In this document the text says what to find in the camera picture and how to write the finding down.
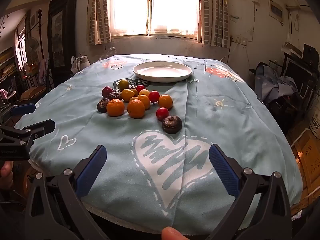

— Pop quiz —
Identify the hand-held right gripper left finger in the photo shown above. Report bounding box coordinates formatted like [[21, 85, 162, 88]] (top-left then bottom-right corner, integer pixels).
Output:
[[25, 144, 108, 240]]

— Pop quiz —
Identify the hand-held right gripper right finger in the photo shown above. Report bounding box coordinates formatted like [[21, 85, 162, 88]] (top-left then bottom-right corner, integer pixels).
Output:
[[209, 144, 293, 240]]

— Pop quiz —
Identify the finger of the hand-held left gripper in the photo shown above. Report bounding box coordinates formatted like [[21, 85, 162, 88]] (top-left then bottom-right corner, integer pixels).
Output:
[[0, 103, 36, 121], [0, 119, 56, 147]]

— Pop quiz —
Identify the orange tangerine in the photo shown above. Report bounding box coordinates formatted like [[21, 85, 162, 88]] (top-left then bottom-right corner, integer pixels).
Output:
[[106, 99, 125, 117], [127, 99, 146, 119]]

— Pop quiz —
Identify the golden yellow round fruit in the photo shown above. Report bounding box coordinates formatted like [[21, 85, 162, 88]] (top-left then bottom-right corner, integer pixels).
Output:
[[122, 89, 137, 102]]

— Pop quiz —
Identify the smooth small orange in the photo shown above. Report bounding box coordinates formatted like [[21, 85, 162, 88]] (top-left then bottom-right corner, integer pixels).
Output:
[[158, 94, 173, 110], [137, 94, 151, 110]]

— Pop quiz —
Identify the white oval plate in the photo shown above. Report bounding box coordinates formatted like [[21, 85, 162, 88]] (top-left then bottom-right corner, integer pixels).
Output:
[[132, 60, 193, 83]]

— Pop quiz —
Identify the person's left hand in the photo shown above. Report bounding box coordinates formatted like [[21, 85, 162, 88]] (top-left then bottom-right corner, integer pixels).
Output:
[[0, 160, 14, 189]]

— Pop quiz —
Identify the person's right hand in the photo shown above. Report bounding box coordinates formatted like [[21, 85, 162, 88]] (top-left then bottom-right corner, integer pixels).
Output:
[[161, 226, 184, 240]]

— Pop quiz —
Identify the chair with brown cushion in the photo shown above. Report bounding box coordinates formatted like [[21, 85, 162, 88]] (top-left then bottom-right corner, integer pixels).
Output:
[[19, 57, 50, 103]]

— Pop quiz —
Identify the light blue printed tablecloth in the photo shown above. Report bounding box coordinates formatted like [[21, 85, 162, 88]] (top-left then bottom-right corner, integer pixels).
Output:
[[14, 53, 304, 230]]

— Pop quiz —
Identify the bookshelf with books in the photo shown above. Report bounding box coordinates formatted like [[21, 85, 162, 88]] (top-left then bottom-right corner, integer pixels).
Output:
[[0, 45, 17, 80]]

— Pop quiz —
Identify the standing electric fan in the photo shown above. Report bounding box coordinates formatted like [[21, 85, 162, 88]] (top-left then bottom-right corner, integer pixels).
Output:
[[25, 37, 40, 63]]

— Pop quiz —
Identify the white ceramic pitcher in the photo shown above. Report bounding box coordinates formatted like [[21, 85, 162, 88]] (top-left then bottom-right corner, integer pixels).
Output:
[[79, 55, 91, 70]]

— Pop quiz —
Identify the dark coat stand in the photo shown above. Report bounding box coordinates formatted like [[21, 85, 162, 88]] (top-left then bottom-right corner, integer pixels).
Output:
[[37, 9, 45, 60]]

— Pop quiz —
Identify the brown cardboard box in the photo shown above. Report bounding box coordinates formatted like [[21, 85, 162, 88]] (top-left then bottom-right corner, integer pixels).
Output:
[[290, 130, 320, 205]]

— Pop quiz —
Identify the pile of grey clothes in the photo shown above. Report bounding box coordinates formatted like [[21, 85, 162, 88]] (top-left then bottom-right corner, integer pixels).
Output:
[[255, 62, 300, 104]]

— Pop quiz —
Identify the white bucket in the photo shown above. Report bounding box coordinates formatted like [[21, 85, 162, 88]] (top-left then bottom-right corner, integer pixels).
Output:
[[309, 105, 320, 139]]

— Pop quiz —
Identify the dark wooden cabinet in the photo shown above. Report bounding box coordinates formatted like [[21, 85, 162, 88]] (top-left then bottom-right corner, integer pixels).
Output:
[[47, 0, 79, 80]]

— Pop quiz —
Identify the checked grey curtain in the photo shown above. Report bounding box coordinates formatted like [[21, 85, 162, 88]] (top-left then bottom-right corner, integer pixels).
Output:
[[197, 0, 230, 48], [86, 0, 113, 46]]

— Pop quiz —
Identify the black monitor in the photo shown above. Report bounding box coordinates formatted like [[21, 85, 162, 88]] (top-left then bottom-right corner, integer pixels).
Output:
[[282, 44, 320, 100]]

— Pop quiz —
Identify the bright window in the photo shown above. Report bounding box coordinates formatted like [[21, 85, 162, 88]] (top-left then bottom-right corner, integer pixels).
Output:
[[110, 0, 200, 37]]

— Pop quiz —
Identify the white wall socket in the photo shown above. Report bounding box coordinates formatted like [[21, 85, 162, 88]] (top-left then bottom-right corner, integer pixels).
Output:
[[231, 36, 248, 46]]

